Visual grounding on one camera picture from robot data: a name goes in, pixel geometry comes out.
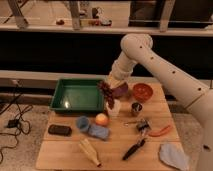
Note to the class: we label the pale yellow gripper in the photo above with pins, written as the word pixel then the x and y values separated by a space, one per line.
pixel 113 82

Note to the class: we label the dark purple grape bunch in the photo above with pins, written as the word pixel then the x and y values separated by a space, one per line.
pixel 107 93

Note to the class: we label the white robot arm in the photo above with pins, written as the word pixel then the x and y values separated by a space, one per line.
pixel 195 96

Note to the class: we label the white paper cup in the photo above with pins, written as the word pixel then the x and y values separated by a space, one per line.
pixel 113 112

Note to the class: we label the small metal cup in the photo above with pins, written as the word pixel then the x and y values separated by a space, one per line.
pixel 136 108

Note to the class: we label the blue plastic cup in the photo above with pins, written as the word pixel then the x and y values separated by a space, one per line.
pixel 83 123

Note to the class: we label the purple bowl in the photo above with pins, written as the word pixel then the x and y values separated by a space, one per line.
pixel 120 90

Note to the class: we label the red bowl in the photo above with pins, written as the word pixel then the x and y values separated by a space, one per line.
pixel 142 92

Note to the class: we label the red yellow apple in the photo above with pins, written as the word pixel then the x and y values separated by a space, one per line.
pixel 102 119

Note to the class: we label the green plastic tray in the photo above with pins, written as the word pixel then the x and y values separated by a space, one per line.
pixel 77 96

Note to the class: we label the blue sponge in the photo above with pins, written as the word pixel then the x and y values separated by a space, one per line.
pixel 98 131

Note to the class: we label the wooden board table top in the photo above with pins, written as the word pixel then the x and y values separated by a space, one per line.
pixel 58 153

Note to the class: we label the yellow corn cob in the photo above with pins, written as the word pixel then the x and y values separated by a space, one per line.
pixel 89 151

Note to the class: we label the black rectangular case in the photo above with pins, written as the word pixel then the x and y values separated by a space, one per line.
pixel 59 130

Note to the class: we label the blue grey cloth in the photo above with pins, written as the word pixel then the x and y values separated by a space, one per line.
pixel 173 156

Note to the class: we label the black handled brush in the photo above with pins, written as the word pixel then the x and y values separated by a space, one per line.
pixel 133 149

